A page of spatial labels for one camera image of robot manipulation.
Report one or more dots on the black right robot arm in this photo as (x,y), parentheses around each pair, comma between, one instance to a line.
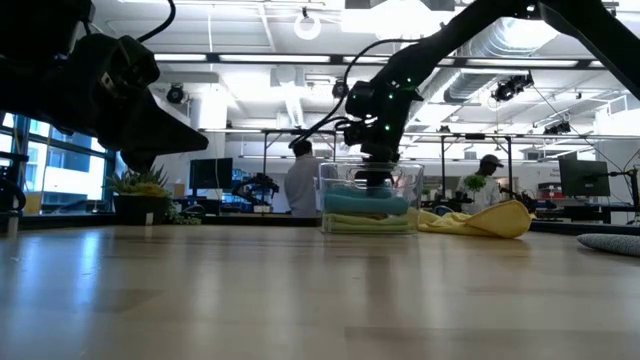
(500,25)

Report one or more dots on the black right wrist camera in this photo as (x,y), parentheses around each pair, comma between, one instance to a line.
(360,100)

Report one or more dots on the clear plastic bin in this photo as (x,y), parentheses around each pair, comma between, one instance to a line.
(330,172)

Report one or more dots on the large glass window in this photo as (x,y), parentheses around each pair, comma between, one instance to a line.
(50,165)

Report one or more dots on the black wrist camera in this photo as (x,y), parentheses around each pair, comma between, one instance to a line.
(137,60)
(360,100)

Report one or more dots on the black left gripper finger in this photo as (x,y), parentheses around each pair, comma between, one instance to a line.
(155,135)

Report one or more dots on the green background plant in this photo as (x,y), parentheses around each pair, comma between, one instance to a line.
(474,182)

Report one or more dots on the grey microfiber towel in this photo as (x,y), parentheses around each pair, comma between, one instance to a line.
(615,244)

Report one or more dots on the teal microfiber towel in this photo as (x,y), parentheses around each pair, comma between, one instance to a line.
(365,205)

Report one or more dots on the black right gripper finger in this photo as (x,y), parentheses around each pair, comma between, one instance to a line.
(375,182)

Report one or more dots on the black overhead gantry frame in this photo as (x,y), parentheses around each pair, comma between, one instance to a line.
(509,165)

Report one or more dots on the black aluminium table frame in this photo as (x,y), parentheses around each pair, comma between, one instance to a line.
(75,221)

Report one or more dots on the black background robot arm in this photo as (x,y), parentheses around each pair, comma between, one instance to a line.
(257,185)

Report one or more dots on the person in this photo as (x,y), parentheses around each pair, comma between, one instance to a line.
(487,195)
(300,185)

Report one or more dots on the black ceiling dome camera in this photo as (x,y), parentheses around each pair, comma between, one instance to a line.
(340,90)
(175,94)

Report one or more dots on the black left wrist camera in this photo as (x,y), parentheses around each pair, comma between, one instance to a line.
(137,60)

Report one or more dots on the black ceiling track lights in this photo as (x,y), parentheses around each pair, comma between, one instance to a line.
(512,86)
(557,128)

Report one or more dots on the green microfiber towel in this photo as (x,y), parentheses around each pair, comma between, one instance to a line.
(365,225)

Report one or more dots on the black computer monitor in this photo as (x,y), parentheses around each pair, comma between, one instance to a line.
(582,177)
(210,173)

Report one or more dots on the yellow microfiber towel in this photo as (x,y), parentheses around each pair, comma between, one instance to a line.
(490,220)

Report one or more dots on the potted succulent plant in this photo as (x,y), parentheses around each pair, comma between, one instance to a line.
(140,192)

